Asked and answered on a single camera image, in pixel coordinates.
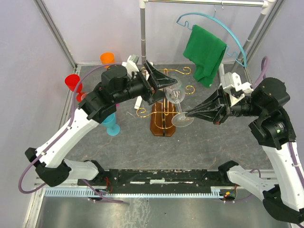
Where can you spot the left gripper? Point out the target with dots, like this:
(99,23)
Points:
(157,80)

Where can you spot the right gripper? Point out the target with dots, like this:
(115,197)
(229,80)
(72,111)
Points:
(219,99)

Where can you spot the clear wine glass front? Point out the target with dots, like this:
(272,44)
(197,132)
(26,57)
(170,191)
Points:
(176,94)

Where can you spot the clear wine glass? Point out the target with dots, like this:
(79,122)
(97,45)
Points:
(83,96)
(176,94)

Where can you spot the orange wine glass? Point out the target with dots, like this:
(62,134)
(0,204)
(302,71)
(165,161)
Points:
(107,58)

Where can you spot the blue wine glass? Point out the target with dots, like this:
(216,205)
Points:
(112,128)

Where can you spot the red wine glass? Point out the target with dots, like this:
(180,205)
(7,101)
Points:
(71,81)

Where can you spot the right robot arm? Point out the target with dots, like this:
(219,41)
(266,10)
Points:
(273,130)

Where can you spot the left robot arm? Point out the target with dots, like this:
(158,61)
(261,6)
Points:
(118,84)

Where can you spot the green cloth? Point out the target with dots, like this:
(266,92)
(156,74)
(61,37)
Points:
(206,51)

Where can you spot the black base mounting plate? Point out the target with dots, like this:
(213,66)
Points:
(158,182)

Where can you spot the light blue clothes hanger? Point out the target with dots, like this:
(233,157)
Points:
(239,57)

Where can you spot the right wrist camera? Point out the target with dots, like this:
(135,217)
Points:
(232,85)

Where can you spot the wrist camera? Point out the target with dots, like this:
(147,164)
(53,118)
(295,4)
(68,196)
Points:
(232,85)
(131,64)

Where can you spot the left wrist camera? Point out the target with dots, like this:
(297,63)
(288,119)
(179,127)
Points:
(131,64)

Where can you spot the light blue cable duct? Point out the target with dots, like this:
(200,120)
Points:
(85,191)

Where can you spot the silver clothes rail stand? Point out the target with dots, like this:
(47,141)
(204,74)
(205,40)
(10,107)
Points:
(265,5)

